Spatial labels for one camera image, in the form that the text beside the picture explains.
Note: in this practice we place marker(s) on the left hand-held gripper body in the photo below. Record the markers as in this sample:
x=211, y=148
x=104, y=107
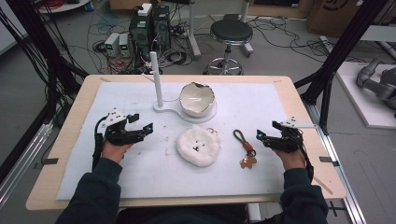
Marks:
x=120, y=133

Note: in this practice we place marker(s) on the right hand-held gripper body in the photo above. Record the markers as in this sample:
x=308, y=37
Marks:
x=286, y=138

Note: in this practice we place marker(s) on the person's left hand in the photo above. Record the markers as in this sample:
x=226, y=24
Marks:
x=115, y=152

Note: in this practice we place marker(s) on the person's right hand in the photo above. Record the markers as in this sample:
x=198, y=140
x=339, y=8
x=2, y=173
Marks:
x=292, y=159

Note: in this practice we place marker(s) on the light wooden table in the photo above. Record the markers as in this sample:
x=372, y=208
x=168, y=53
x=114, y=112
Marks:
x=299, y=102

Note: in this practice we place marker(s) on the white stand with pole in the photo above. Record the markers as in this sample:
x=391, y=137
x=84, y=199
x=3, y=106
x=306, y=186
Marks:
x=158, y=87

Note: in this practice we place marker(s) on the white foam mat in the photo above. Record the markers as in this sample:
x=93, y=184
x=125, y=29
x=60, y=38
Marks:
x=149, y=174

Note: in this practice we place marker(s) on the black tape piece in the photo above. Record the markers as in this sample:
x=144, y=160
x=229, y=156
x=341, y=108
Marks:
x=49, y=161
x=328, y=160

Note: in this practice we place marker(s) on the white fluffy plush pouch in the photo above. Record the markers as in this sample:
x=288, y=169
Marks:
x=197, y=147

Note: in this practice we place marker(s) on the white eggshell shaped bowl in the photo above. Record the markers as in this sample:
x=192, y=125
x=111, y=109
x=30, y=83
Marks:
x=196, y=101

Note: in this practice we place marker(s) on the grey power supply unit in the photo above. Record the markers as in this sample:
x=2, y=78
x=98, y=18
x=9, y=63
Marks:
x=112, y=43
x=124, y=45

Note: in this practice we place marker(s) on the white floor platform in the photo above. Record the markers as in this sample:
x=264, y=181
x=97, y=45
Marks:
x=358, y=102

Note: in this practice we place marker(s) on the black computer tower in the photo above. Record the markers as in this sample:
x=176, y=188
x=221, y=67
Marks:
x=161, y=26
x=140, y=32

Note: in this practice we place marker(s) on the person's dark clothed torso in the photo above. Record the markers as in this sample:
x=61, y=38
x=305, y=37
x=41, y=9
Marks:
x=180, y=216

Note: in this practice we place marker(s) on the white metal stand leg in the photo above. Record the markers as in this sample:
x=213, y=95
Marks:
x=246, y=28
x=193, y=34

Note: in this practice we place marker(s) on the black round stool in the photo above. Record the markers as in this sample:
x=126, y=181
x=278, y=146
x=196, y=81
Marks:
x=231, y=31

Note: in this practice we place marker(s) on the white box on tower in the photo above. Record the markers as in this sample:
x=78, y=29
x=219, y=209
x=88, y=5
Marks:
x=144, y=9

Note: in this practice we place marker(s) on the cardboard box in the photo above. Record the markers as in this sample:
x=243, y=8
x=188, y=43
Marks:
x=333, y=15

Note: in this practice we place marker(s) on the aluminium rail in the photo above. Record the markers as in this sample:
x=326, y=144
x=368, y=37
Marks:
x=339, y=174
x=25, y=158

